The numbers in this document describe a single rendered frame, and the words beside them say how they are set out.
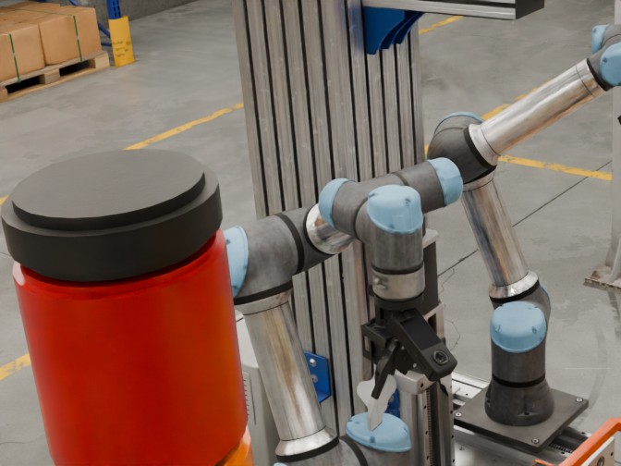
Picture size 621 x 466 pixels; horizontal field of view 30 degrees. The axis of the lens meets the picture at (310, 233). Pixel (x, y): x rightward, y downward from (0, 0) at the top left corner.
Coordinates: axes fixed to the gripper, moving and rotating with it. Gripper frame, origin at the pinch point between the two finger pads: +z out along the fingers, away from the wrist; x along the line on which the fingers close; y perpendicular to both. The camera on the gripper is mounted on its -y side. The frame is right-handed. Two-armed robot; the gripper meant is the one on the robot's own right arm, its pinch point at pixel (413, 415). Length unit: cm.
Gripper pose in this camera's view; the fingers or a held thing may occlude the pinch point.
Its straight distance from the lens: 176.6
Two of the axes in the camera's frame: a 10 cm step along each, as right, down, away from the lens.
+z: 0.7, 9.2, 3.9
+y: -5.7, -2.8, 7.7
